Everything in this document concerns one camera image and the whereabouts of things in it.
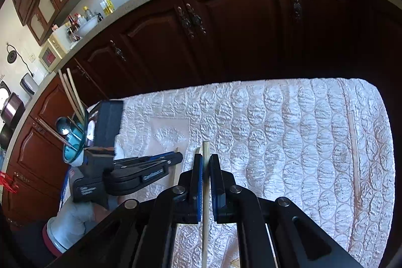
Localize white gloved hand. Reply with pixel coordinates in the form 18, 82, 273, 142
42, 167, 125, 256

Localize white quilted table cloth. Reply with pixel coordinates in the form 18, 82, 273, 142
116, 78, 395, 267

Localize yellow oil bottle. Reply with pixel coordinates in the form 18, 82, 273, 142
98, 0, 115, 16

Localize red sauce bottle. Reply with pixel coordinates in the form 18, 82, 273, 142
68, 15, 80, 33

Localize dark wooden base cabinets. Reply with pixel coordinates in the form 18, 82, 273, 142
0, 0, 402, 225

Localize silver spoon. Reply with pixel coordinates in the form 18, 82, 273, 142
56, 116, 84, 151

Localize cream microwave oven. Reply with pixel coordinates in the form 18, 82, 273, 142
39, 33, 71, 72

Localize light bamboo chopstick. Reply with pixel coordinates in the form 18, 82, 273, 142
169, 164, 181, 187
202, 141, 211, 268
67, 68, 86, 118
58, 69, 84, 125

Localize floral utensil holder teal rim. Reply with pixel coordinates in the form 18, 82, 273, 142
63, 111, 95, 167

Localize white bowl on counter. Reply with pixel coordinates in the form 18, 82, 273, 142
74, 16, 99, 38

